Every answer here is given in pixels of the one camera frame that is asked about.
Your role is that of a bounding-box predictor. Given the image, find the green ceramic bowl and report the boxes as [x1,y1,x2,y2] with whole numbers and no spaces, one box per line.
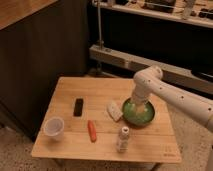
[122,98,155,127]

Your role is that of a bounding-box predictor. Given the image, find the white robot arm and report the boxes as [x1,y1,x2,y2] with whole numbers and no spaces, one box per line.
[131,66,213,133]

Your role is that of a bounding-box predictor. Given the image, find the white sponge block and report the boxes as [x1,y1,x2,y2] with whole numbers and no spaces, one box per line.
[106,101,123,122]

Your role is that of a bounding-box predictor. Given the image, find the white plastic bottle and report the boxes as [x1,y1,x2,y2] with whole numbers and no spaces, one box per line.
[116,126,130,153]

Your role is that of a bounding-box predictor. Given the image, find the wooden table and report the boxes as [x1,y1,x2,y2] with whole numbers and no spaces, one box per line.
[31,77,181,163]

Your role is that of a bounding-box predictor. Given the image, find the orange carrot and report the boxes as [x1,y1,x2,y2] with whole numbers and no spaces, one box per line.
[87,120,97,142]

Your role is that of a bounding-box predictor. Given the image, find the black rectangular remote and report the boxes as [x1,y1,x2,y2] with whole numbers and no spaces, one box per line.
[73,98,84,117]

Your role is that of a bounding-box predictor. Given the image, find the vertical metal pole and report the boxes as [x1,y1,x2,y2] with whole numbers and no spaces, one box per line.
[97,0,103,50]

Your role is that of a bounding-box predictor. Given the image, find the metal shelf rack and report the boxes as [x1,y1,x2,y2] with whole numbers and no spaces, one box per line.
[88,0,213,94]

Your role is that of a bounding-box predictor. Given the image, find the clear plastic cup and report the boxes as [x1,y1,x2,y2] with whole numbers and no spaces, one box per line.
[43,117,64,141]

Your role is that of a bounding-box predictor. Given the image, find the dark wooden cabinet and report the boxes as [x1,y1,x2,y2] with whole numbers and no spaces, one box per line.
[0,0,88,140]

